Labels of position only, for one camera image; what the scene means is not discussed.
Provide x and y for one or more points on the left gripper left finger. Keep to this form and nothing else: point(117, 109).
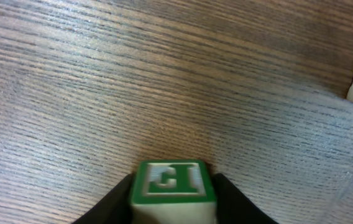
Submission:
point(113, 208)

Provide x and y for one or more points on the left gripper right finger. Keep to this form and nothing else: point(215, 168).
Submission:
point(233, 207)

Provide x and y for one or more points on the plain wooden green block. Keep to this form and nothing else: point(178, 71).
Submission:
point(173, 191)

